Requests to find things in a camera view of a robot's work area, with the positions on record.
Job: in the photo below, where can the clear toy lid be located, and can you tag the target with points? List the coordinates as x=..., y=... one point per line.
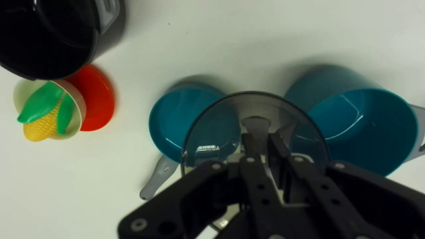
x=220, y=127

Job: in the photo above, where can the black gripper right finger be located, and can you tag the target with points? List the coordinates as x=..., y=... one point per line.
x=345, y=203

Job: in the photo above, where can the yellow green toy fruit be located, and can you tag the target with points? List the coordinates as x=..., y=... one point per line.
x=77, y=103

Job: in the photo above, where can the teal toy pot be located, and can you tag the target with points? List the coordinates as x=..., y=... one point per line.
x=366, y=127

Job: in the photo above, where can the yellow green toy corn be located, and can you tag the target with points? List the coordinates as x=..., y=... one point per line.
x=41, y=116

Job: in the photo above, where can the red cup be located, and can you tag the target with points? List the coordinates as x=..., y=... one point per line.
x=97, y=97

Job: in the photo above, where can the black toy pot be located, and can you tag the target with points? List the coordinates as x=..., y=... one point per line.
x=47, y=34

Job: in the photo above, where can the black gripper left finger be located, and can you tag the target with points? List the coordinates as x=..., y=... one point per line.
x=199, y=203

